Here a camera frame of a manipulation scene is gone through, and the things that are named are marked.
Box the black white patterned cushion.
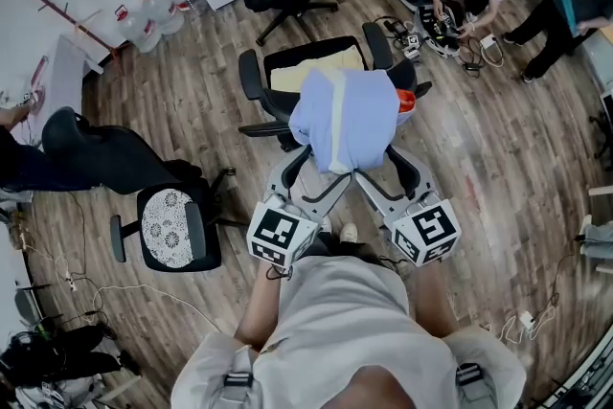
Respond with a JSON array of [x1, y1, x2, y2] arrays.
[[140, 188, 195, 269]]

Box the person's grey shirt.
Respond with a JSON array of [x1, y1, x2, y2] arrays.
[[170, 253, 528, 409]]

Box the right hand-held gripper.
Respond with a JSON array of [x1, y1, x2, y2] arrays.
[[352, 144, 464, 268]]

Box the yellow seat cushion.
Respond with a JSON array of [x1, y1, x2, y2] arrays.
[[270, 45, 364, 92]]

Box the person's left forearm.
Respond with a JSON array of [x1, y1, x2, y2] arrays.
[[234, 261, 293, 351]]

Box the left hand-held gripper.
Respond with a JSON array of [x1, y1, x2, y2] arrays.
[[246, 144, 354, 268]]

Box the black chair with patterned cushion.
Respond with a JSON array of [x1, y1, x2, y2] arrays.
[[41, 106, 236, 273]]

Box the white side table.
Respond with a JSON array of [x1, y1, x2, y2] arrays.
[[27, 34, 105, 112]]

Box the orange cloth item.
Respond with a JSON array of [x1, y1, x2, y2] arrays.
[[396, 89, 418, 114]]

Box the red wooden coat rack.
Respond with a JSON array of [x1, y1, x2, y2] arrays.
[[8, 0, 122, 59]]

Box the light blue clothing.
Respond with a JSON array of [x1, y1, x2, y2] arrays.
[[288, 67, 401, 175]]

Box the person's right forearm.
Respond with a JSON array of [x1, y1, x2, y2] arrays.
[[406, 261, 462, 341]]

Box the white round floor device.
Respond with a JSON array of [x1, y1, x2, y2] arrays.
[[391, 0, 465, 59]]

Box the white floor cable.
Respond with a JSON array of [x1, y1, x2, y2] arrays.
[[92, 282, 222, 332]]

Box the black office chair yellow cushion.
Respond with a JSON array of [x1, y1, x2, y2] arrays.
[[238, 21, 433, 154]]

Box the person's black trousers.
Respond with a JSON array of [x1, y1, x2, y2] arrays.
[[313, 233, 399, 265]]

